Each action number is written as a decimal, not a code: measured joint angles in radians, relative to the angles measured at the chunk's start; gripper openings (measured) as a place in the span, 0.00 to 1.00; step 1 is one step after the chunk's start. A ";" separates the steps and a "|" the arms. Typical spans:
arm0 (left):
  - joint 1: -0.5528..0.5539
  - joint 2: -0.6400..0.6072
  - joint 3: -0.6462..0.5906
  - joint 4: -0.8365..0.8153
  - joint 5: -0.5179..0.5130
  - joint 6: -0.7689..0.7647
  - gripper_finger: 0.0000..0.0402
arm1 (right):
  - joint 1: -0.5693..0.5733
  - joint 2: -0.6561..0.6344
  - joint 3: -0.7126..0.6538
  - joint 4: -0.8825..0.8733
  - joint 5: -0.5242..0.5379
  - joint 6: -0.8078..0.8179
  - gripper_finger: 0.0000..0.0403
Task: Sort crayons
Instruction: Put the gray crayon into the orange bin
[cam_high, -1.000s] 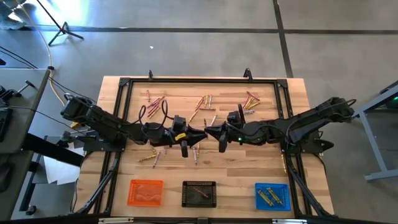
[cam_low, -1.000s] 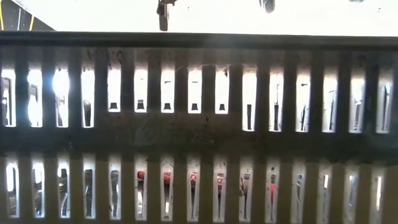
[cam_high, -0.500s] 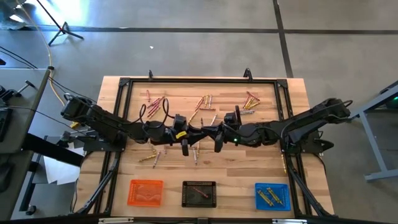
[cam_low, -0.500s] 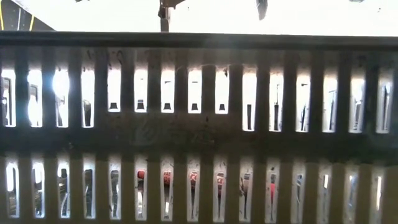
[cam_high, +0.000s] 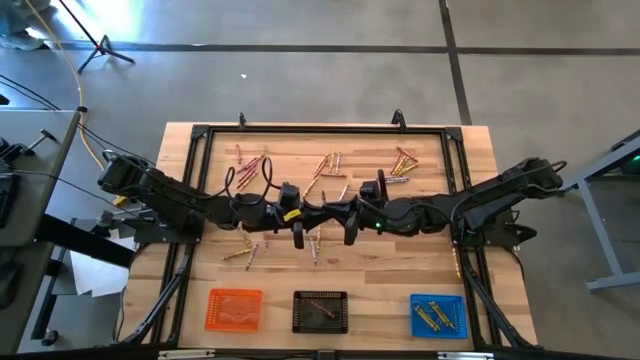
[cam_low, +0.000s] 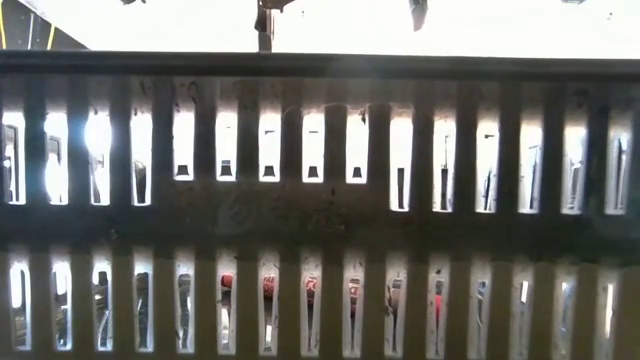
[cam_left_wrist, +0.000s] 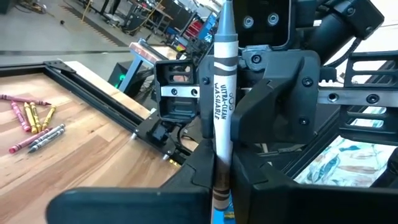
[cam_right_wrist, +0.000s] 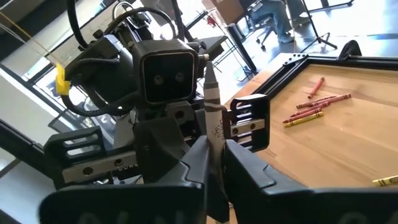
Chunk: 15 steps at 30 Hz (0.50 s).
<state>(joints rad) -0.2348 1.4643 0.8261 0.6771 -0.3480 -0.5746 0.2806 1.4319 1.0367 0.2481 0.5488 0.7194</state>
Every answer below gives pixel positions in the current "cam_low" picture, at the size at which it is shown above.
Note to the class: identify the black yellow-striped background panel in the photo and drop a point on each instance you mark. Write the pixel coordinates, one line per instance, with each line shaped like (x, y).
(20, 30)

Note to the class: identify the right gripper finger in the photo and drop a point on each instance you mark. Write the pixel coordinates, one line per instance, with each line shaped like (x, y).
(419, 12)

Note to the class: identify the black slotted plastic basket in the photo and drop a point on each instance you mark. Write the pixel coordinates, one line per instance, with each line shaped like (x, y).
(320, 67)

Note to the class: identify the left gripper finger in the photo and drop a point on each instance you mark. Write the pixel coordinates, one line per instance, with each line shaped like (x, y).
(265, 30)

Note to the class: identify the red crayon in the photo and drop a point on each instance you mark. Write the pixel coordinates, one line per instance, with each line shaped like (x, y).
(269, 286)

